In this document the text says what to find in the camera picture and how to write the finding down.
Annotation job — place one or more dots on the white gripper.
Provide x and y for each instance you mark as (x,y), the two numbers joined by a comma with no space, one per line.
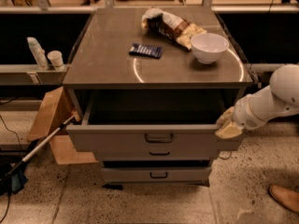
(242,113)

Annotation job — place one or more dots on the grey top drawer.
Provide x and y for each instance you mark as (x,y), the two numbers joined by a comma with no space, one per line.
(123,120)

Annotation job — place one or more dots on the grey drawer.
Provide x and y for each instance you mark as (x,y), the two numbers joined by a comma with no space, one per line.
(123,120)
(145,175)
(157,155)

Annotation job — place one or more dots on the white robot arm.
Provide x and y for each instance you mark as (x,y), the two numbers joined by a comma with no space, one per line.
(279,99)

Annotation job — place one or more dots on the grey drawer cabinet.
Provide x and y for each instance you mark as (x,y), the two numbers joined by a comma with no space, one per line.
(103,63)

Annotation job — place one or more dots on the grey middle drawer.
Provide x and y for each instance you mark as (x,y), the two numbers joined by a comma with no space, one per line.
(157,155)

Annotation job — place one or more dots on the grey bottom drawer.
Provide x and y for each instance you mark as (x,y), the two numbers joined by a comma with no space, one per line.
(145,175)

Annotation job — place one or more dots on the white bowl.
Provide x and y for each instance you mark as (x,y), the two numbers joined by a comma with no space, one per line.
(207,48)

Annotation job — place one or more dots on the brown shoe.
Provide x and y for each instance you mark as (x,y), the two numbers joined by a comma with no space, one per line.
(285,197)

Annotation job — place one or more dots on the blue snack packet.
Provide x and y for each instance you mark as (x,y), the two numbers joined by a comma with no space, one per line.
(145,50)

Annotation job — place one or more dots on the crumpled chip bag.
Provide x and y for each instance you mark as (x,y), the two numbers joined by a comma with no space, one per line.
(172,26)

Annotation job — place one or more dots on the cardboard box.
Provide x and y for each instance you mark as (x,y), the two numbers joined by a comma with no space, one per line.
(56,107)

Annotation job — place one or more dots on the white spray bottle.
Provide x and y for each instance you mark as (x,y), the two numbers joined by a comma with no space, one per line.
(38,53)

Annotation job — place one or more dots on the silver pole tool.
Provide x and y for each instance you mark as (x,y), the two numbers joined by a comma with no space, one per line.
(5,181)

